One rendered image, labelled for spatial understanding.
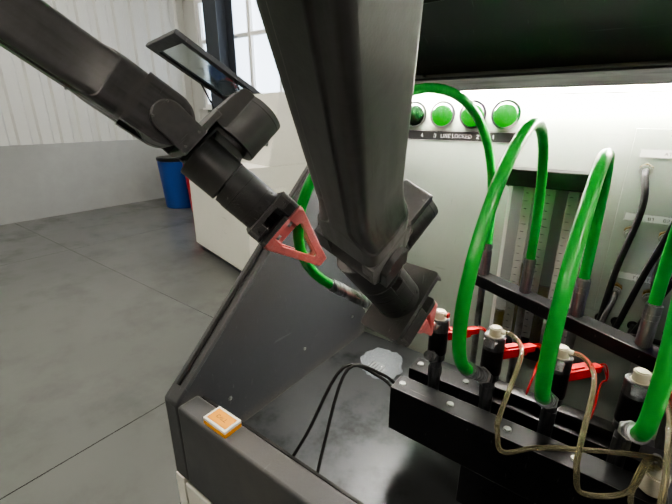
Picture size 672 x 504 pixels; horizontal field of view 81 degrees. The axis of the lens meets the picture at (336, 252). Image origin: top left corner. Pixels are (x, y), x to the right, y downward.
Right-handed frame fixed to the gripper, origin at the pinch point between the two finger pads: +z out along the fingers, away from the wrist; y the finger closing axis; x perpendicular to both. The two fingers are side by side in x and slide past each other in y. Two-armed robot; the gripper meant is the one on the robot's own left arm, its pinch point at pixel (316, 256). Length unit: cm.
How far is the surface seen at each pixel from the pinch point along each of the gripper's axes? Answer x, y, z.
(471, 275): -7.8, -18.1, 8.7
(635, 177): -42, -1, 31
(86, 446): 126, 132, 7
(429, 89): -27.7, 0.7, -2.9
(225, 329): 18.9, 15.8, -0.2
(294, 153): -62, 287, -5
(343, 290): 1.1, 2.3, 6.8
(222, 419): 26.7, 4.9, 6.1
